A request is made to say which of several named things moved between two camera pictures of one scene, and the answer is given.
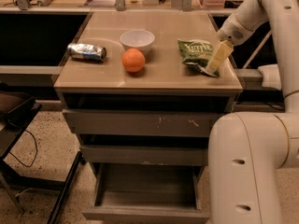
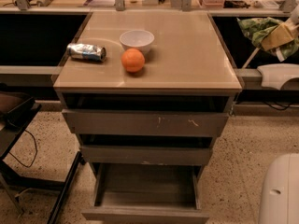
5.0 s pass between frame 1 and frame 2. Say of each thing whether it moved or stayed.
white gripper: moved
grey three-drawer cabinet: stayed
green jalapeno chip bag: moved
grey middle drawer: stayed
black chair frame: stayed
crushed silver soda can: stayed
